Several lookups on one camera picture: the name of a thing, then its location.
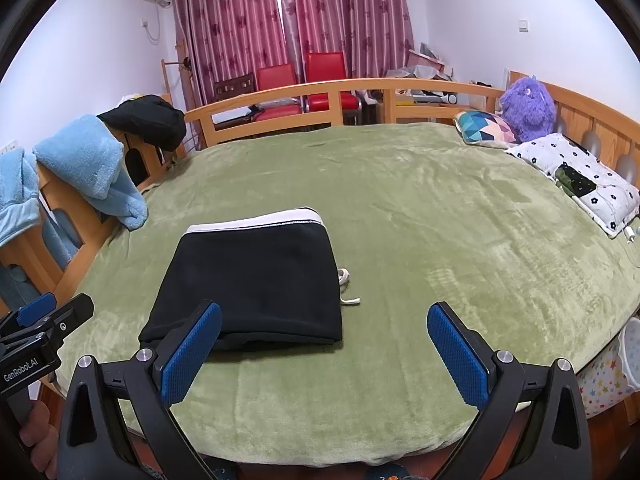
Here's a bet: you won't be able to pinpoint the white desktop device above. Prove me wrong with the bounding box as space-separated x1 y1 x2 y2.
397 89 458 107

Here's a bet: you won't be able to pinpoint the pile of papers and boxes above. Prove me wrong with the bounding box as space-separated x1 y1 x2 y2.
407 42 453 81

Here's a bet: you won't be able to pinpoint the green fleece blanket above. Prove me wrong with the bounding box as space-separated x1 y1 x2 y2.
47 122 640 471

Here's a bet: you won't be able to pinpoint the black garment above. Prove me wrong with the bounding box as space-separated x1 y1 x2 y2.
96 95 187 152

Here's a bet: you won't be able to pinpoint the light blue fleece robe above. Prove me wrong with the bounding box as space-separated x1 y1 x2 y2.
0 114 149 248

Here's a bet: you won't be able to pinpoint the person's left hand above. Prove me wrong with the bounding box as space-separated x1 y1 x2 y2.
17 399 61 480

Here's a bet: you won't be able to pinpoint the purple plush toy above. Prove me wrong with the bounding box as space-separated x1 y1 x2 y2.
499 76 557 143

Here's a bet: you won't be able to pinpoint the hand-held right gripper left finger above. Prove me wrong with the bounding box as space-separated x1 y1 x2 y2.
57 300 223 480

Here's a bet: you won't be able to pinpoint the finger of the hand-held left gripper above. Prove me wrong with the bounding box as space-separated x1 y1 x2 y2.
20 294 96 356
0 292 57 343

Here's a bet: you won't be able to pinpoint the red floral curtains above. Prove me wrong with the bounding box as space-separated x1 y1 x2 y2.
170 0 417 106

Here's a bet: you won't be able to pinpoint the dark wooden chair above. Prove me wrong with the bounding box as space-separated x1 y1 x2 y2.
214 72 257 111

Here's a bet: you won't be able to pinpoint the red chair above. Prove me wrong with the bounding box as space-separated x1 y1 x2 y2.
305 51 362 121
256 63 303 121

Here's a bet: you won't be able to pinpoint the star print bed sheet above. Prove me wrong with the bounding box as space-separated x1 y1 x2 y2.
575 345 631 418

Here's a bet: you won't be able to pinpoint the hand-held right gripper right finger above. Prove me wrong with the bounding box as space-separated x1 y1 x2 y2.
426 301 593 480

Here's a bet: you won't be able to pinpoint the white plastic bin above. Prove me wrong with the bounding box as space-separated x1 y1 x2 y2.
619 317 640 391

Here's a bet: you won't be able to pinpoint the colourful geometric pillow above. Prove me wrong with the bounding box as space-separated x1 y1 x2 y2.
453 110 521 149

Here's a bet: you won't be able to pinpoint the white floral pillow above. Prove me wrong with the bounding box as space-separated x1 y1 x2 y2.
505 133 640 239

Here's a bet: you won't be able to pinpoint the wooden bed frame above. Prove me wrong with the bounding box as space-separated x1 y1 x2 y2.
0 67 640 401

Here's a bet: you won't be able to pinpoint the black pants with white stripe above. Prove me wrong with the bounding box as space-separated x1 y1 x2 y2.
138 206 362 352

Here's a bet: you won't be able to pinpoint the wooden coat rack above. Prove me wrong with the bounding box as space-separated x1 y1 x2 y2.
161 42 196 111

